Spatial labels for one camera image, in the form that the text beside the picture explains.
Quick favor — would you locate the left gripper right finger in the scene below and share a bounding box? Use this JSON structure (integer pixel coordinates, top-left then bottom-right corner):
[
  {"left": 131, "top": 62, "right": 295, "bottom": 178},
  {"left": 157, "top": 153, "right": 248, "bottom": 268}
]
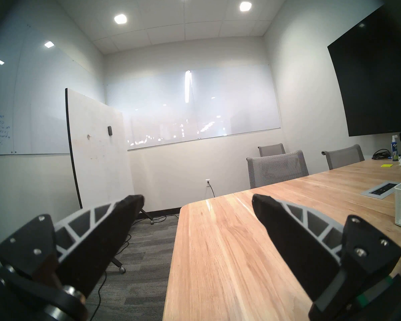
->
[{"left": 252, "top": 194, "right": 401, "bottom": 321}]

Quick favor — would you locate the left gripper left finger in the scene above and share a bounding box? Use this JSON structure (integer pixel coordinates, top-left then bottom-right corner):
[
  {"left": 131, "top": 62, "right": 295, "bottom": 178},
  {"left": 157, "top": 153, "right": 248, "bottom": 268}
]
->
[{"left": 0, "top": 195, "right": 145, "bottom": 321}]

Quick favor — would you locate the grey mesh office chair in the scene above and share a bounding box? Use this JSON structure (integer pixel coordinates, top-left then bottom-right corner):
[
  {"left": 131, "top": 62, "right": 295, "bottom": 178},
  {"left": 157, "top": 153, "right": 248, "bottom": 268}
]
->
[
  {"left": 247, "top": 150, "right": 309, "bottom": 189},
  {"left": 321, "top": 144, "right": 365, "bottom": 170}
]

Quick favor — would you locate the silver table power outlet panel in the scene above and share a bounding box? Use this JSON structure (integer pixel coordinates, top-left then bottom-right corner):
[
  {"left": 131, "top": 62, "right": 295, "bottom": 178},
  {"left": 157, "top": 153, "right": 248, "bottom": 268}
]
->
[{"left": 360, "top": 182, "right": 400, "bottom": 200}]

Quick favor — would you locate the rolling white whiteboard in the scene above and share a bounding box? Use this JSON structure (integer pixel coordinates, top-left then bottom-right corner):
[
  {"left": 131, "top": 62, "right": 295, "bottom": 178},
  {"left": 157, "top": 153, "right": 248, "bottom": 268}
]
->
[{"left": 65, "top": 88, "right": 154, "bottom": 274}]

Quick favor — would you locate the grey office chair with armrests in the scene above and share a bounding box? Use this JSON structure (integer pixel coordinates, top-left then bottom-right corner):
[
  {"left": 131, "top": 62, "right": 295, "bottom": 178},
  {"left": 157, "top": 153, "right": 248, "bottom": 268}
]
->
[{"left": 258, "top": 143, "right": 286, "bottom": 157}]

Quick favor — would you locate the long black floor cable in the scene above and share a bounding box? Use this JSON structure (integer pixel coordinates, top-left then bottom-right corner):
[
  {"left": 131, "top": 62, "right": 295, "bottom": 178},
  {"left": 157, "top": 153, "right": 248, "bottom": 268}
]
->
[{"left": 87, "top": 215, "right": 179, "bottom": 321}]

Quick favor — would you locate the wide glass wall whiteboard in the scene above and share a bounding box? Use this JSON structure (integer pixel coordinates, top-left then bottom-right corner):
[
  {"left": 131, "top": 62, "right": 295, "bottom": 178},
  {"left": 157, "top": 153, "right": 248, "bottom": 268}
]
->
[{"left": 105, "top": 64, "right": 282, "bottom": 151}]

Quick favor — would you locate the large black wall screen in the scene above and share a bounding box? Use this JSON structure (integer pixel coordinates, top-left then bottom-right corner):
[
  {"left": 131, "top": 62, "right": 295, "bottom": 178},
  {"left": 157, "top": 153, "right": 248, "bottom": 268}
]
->
[{"left": 327, "top": 4, "right": 401, "bottom": 137}]

